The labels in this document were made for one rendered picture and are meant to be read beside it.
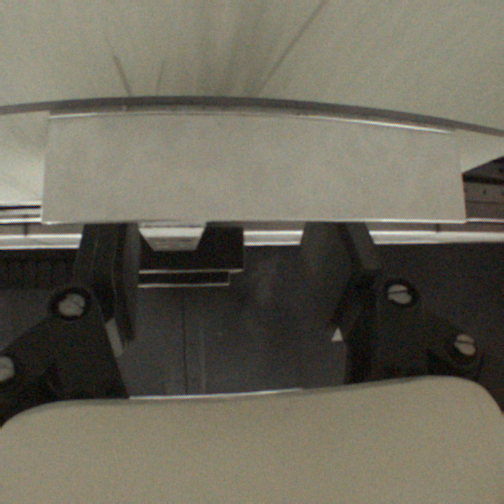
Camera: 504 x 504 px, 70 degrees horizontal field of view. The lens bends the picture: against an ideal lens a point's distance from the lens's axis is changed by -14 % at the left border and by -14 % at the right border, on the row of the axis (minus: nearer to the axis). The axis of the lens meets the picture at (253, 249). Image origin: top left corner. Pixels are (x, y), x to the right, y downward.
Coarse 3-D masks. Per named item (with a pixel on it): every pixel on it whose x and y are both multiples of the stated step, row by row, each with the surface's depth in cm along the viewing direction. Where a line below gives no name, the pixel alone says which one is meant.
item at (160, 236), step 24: (144, 240) 34; (168, 240) 26; (192, 240) 27; (216, 240) 35; (240, 240) 36; (144, 264) 34; (168, 264) 34; (192, 264) 35; (216, 264) 35; (240, 264) 35
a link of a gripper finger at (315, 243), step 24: (312, 240) 13; (336, 240) 11; (360, 240) 10; (312, 264) 13; (336, 264) 11; (360, 264) 10; (312, 288) 13; (336, 288) 11; (360, 288) 10; (336, 312) 11; (360, 312) 10; (432, 312) 10; (336, 336) 12; (360, 336) 10; (432, 336) 9; (456, 336) 9; (432, 360) 9; (456, 360) 9
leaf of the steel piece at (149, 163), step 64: (64, 128) 7; (128, 128) 7; (192, 128) 7; (256, 128) 7; (320, 128) 8; (384, 128) 8; (448, 128) 8; (64, 192) 7; (128, 192) 7; (192, 192) 7; (256, 192) 7; (320, 192) 8; (384, 192) 8; (448, 192) 8
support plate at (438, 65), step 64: (0, 0) 4; (64, 0) 4; (128, 0) 4; (192, 0) 4; (256, 0) 4; (320, 0) 4; (384, 0) 4; (448, 0) 4; (0, 64) 5; (64, 64) 5; (128, 64) 6; (192, 64) 6; (256, 64) 6; (320, 64) 6; (384, 64) 6; (448, 64) 6; (0, 128) 7; (0, 192) 13
